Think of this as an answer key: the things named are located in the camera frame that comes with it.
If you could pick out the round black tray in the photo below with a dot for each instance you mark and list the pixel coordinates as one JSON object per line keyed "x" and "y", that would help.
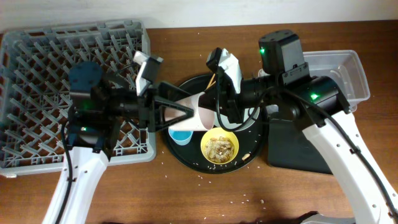
{"x": 251, "y": 141}

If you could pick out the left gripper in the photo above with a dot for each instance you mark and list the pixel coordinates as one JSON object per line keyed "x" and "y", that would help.
{"x": 149, "y": 114}

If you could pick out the blue cup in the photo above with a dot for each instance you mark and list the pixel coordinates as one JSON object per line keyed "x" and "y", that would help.
{"x": 181, "y": 138}

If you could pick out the clear plastic bin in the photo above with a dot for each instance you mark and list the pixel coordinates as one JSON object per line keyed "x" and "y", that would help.
{"x": 345, "y": 69}

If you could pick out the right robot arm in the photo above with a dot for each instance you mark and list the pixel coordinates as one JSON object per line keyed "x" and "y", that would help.
{"x": 318, "y": 108}

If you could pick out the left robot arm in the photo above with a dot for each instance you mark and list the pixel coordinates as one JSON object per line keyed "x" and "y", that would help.
{"x": 100, "y": 101}

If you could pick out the grey plate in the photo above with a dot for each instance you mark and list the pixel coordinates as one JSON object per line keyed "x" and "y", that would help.
{"x": 253, "y": 116}

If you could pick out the grey dishwasher rack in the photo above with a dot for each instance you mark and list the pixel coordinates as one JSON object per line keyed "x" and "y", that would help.
{"x": 35, "y": 64}

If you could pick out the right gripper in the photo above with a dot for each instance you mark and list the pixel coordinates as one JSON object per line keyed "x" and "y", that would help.
{"x": 229, "y": 100}

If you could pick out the food scraps pile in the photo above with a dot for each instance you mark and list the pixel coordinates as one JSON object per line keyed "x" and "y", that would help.
{"x": 219, "y": 150}

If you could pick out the pink cup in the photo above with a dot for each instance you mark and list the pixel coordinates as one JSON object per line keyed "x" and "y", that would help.
{"x": 203, "y": 119}

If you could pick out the black rectangular tray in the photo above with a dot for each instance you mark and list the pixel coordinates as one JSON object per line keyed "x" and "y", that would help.
{"x": 289, "y": 148}

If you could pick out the yellow bowl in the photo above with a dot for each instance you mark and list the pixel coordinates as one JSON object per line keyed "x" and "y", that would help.
{"x": 216, "y": 133}

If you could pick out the peanut on tray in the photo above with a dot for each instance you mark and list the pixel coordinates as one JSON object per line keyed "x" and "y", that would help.
{"x": 246, "y": 156}

